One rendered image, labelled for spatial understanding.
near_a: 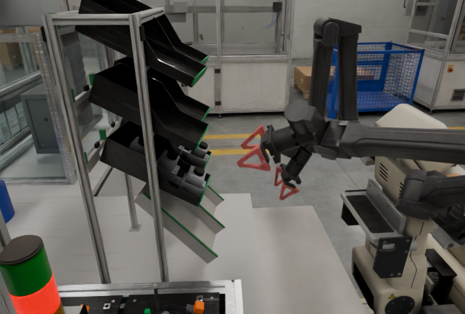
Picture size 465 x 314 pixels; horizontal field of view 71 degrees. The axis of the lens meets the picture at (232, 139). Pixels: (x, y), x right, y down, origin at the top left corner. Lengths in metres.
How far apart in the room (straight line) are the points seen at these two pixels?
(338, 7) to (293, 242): 8.76
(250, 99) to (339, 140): 4.09
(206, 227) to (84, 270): 0.44
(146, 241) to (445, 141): 1.01
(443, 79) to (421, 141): 5.10
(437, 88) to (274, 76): 2.44
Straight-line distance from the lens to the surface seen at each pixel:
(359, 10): 9.95
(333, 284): 1.17
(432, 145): 0.66
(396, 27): 10.50
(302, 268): 1.20
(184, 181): 0.88
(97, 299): 1.01
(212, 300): 0.95
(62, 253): 1.36
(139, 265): 1.22
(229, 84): 4.72
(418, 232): 1.21
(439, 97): 5.84
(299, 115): 0.72
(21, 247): 0.49
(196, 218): 1.07
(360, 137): 0.72
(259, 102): 4.85
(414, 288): 1.33
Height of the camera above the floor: 1.70
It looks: 24 degrees down
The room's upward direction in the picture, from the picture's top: straight up
